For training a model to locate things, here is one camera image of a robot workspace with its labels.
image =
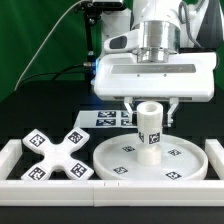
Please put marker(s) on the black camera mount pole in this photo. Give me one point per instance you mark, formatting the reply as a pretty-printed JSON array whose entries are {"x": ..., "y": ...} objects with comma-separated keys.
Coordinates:
[{"x": 91, "y": 15}]

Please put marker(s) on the white U-shaped fence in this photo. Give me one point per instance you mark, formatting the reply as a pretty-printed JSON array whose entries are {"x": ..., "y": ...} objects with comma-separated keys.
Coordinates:
[{"x": 101, "y": 193}]

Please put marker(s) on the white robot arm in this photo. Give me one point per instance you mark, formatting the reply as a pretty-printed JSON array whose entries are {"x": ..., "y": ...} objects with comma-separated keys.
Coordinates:
[{"x": 167, "y": 53}]

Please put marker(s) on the white sheet with markers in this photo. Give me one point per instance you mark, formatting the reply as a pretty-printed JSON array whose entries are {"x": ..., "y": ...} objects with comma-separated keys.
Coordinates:
[{"x": 103, "y": 119}]

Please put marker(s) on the white cross-shaped table base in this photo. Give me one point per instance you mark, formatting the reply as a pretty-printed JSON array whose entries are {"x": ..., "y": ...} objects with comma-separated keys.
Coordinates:
[{"x": 57, "y": 157}]

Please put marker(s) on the white round table top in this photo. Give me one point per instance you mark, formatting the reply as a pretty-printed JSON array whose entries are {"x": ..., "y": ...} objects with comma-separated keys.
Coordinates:
[{"x": 125, "y": 158}]

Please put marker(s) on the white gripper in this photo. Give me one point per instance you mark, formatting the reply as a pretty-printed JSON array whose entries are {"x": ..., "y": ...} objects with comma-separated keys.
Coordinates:
[{"x": 185, "y": 76}]

